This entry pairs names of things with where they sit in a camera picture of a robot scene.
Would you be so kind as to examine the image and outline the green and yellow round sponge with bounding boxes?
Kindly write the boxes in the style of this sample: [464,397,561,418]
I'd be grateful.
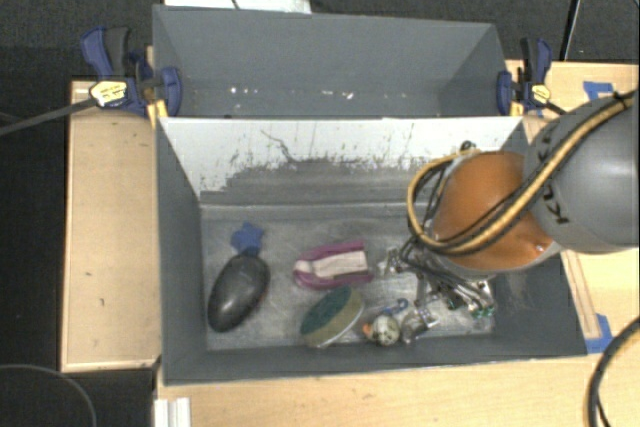
[299,284,367,349]

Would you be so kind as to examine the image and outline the white speckled small ball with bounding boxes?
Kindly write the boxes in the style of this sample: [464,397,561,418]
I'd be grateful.
[363,313,402,347]

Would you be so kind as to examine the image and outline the grey metal bin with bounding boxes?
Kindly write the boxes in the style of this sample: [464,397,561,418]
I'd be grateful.
[149,3,589,386]

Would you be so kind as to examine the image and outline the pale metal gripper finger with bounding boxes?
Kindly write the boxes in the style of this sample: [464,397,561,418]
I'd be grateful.
[375,248,417,279]
[401,305,442,345]

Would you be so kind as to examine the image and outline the black toy eggplant blue stem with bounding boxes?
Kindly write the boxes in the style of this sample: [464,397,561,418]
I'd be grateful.
[206,221,272,334]

